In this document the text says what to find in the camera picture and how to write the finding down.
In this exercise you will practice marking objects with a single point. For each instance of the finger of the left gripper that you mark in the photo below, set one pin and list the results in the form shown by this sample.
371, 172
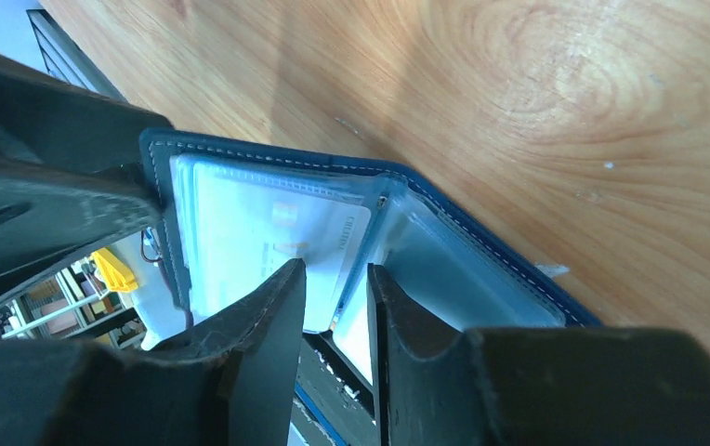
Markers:
70, 175

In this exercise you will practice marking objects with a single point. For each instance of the white silver card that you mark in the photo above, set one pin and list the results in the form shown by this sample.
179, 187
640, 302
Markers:
248, 224

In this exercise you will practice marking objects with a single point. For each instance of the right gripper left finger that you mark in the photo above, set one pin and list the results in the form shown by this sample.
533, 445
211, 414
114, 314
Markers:
229, 380

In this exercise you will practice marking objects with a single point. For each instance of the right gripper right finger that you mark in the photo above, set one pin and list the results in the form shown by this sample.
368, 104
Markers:
434, 385

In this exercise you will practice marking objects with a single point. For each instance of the blue leather card holder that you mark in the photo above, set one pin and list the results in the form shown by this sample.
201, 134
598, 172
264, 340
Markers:
438, 253

